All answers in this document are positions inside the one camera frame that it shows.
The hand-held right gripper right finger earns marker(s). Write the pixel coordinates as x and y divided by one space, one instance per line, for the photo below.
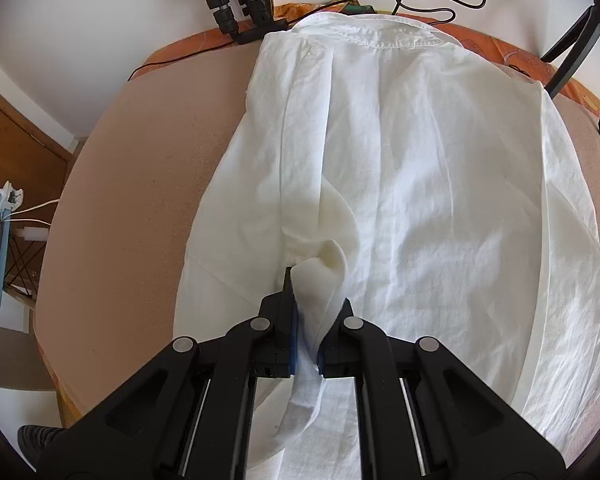
337 355

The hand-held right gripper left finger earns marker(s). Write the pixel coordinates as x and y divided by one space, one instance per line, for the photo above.
293 340

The white long-sleeved shirt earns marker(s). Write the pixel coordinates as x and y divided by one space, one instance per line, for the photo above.
430 185

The beige blanket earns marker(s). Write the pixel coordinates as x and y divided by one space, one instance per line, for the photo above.
129 210

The wooden cabinet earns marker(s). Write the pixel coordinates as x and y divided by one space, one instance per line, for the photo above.
9 150

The folded silver tripod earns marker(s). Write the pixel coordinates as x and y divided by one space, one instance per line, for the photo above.
224 5

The orange floral bedsheet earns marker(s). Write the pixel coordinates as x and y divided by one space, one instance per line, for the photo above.
517 60

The black mini tripod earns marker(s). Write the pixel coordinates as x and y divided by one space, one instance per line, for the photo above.
597 25

